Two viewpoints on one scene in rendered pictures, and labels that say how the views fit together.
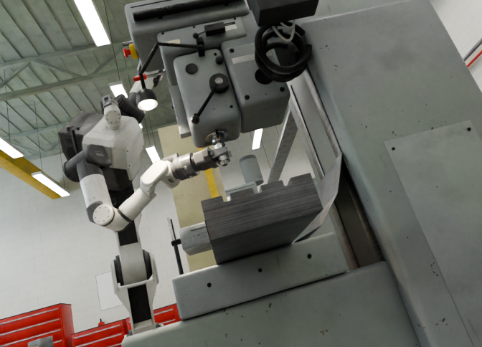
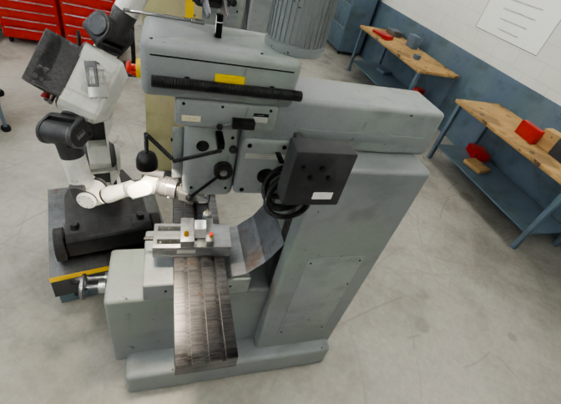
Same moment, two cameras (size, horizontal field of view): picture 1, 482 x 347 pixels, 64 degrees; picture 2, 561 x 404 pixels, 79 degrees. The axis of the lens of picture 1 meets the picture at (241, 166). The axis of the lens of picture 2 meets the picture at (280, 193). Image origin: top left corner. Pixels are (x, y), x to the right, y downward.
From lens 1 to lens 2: 1.53 m
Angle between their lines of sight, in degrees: 60
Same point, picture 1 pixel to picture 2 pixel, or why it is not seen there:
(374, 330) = (245, 308)
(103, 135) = (83, 102)
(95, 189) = (77, 174)
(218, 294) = (169, 294)
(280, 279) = not seen: hidden behind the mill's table
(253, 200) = (203, 365)
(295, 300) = not seen: hidden behind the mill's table
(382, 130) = (313, 253)
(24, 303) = not seen: outside the picture
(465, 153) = (346, 270)
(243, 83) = (244, 177)
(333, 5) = (371, 123)
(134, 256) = (102, 156)
